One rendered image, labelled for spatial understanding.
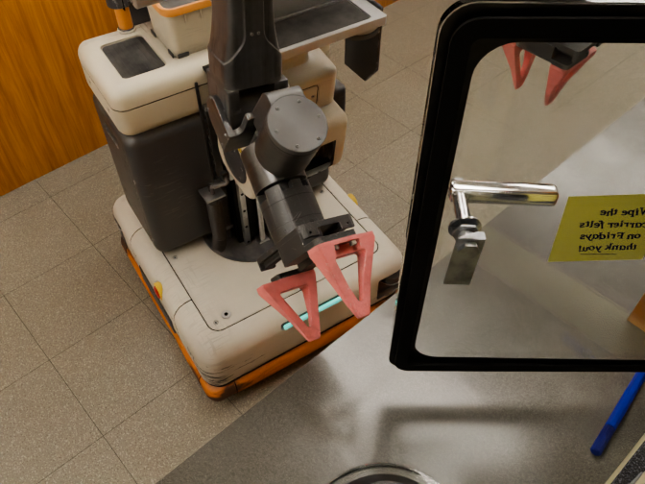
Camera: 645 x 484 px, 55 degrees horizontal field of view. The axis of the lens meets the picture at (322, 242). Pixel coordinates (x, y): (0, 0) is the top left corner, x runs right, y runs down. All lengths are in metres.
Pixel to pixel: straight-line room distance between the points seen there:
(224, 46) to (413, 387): 0.41
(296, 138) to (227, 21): 0.13
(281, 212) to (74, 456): 1.28
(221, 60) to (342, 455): 0.41
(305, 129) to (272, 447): 0.32
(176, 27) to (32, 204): 1.19
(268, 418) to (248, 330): 0.87
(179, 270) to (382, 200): 0.84
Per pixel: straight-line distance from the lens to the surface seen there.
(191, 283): 1.64
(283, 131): 0.56
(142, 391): 1.83
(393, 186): 2.26
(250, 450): 0.68
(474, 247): 0.48
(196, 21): 1.40
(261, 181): 0.63
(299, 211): 0.61
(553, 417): 0.73
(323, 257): 0.56
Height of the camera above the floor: 1.56
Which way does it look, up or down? 49 degrees down
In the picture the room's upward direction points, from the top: straight up
